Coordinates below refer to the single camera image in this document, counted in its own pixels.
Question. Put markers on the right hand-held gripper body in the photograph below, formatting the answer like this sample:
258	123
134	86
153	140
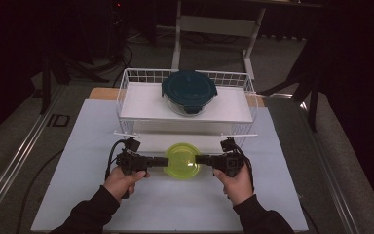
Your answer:
229	161

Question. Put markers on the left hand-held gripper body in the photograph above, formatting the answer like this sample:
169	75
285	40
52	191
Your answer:
133	161

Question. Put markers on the yellow-green round container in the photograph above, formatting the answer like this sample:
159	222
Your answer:
181	164

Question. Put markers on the dark blue lidded glass container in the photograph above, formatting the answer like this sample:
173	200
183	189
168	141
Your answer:
189	89

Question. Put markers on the person's left hand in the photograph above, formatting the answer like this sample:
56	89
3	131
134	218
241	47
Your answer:
123	183

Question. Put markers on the person's right hand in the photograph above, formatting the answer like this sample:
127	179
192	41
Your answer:
237	187

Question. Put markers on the pale table mat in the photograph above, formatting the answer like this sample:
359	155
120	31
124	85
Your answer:
175	204

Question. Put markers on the wooden table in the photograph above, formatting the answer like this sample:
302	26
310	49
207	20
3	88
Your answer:
104	94

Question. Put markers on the black stand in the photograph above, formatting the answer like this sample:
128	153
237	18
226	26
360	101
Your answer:
312	104
46	84

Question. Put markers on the metal floor rail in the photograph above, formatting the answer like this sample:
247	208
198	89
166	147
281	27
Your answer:
331	175
16	159

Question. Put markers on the white desk frame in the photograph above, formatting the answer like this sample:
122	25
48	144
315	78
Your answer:
214	26

